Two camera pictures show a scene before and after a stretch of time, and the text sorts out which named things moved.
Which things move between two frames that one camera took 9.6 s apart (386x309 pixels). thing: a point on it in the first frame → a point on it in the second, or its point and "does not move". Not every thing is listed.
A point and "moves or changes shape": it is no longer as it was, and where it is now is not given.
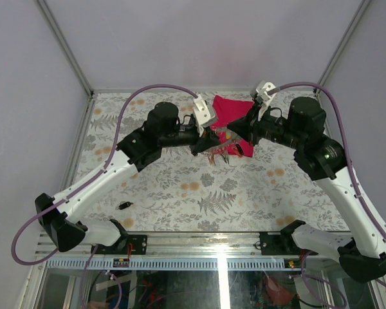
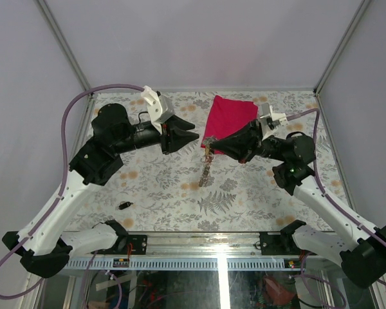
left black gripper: x=204 y=142 → x=173 y=138
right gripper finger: x=243 y=127 → x=240 y=147
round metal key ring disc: x=229 y=142 moves or changes shape
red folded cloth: x=227 y=110 does not move
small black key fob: x=125 y=205 does not move
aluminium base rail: x=178 y=246 does not move
